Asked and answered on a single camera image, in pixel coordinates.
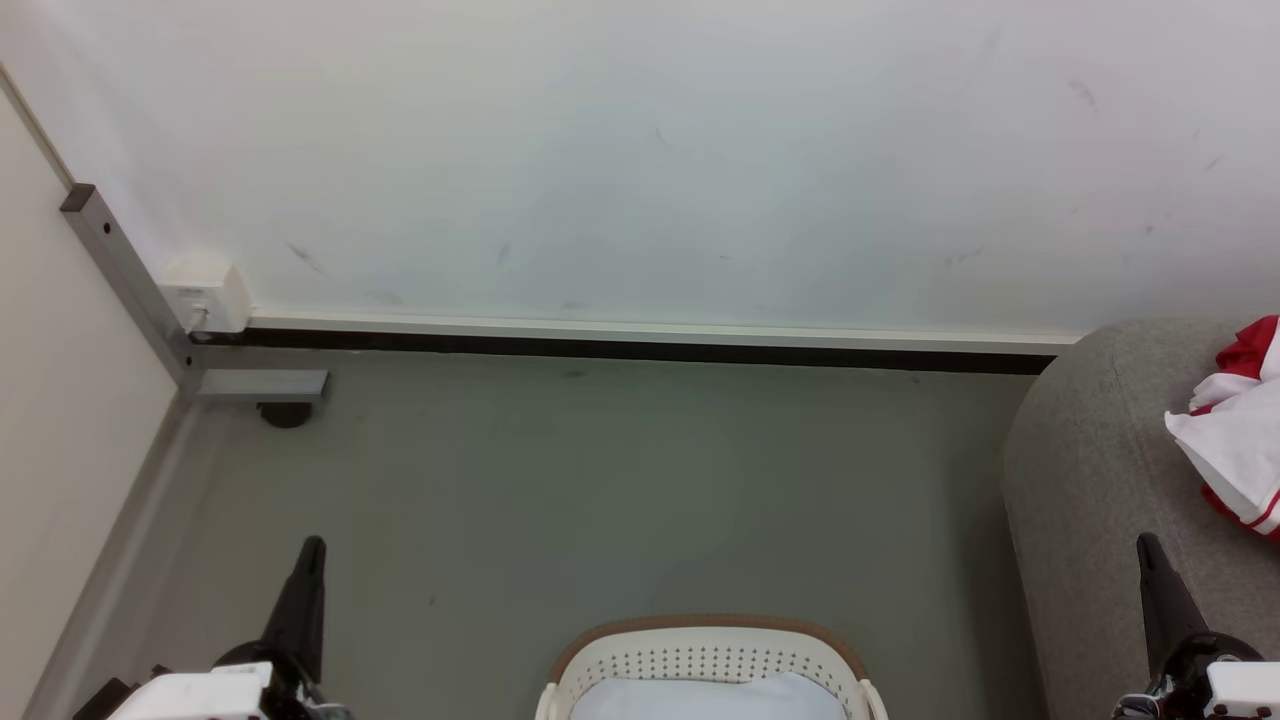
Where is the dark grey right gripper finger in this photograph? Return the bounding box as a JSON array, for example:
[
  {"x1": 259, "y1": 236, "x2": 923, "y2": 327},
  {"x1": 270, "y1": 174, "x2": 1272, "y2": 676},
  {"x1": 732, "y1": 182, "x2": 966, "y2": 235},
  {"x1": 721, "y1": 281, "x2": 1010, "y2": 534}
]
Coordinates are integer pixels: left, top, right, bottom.
[{"x1": 1136, "y1": 532, "x2": 1213, "y2": 681}]

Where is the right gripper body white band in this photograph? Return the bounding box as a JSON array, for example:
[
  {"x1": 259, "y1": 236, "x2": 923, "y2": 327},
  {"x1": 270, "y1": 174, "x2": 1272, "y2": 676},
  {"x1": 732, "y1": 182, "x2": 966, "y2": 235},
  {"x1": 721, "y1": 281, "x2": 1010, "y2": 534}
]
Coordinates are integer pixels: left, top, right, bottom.
[{"x1": 1112, "y1": 630, "x2": 1280, "y2": 720}]

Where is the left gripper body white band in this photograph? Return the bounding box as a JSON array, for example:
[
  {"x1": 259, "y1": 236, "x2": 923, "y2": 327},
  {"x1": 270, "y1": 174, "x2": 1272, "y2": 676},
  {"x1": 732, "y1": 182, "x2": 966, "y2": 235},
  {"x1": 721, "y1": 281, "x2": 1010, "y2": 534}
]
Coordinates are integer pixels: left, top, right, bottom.
[{"x1": 105, "y1": 640, "x2": 351, "y2": 720}]

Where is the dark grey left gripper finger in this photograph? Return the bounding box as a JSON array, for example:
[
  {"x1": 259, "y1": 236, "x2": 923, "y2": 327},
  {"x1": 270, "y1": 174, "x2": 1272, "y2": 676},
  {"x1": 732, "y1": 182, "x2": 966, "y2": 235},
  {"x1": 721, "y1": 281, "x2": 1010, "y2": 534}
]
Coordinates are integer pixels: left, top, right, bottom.
[{"x1": 261, "y1": 535, "x2": 329, "y2": 691}]

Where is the red and white garment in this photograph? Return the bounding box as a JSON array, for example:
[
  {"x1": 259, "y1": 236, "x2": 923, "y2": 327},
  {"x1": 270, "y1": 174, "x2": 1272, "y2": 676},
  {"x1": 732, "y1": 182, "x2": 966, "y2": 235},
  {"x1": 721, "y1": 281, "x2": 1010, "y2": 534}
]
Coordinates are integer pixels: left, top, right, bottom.
[{"x1": 1164, "y1": 314, "x2": 1280, "y2": 543}]

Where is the white perforated laundry basket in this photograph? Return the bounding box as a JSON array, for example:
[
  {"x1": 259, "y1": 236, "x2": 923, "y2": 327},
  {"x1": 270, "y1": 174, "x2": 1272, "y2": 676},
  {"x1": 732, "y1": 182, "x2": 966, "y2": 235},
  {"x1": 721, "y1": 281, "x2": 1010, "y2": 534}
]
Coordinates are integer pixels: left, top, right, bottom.
[{"x1": 534, "y1": 614, "x2": 890, "y2": 720}]

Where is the grey fabric sofa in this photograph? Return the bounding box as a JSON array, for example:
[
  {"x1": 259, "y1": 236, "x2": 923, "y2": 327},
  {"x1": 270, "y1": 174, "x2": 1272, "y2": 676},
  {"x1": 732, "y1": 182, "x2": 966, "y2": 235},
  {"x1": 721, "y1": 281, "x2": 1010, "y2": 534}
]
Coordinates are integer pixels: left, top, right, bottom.
[{"x1": 1001, "y1": 317, "x2": 1280, "y2": 720}]

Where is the white and black skirting strip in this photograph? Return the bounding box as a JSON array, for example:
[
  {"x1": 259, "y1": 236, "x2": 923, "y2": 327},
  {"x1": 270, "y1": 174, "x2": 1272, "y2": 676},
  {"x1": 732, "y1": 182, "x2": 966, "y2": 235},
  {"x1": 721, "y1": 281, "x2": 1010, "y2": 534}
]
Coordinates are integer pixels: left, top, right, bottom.
[{"x1": 190, "y1": 313, "x2": 1088, "y2": 377}]

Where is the white wall socket box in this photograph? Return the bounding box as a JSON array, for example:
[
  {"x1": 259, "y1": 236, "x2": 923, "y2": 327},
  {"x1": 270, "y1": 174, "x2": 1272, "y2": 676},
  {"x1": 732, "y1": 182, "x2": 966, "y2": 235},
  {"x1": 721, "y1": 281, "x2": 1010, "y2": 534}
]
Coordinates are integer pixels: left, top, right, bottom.
[{"x1": 157, "y1": 254, "x2": 254, "y2": 335}]

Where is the grey metal frame post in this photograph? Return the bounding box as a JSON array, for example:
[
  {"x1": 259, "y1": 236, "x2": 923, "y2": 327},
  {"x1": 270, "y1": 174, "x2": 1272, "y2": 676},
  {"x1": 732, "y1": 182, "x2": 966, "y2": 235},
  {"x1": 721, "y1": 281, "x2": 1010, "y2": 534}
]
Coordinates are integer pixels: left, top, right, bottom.
[{"x1": 59, "y1": 183, "x2": 330, "y2": 404}]

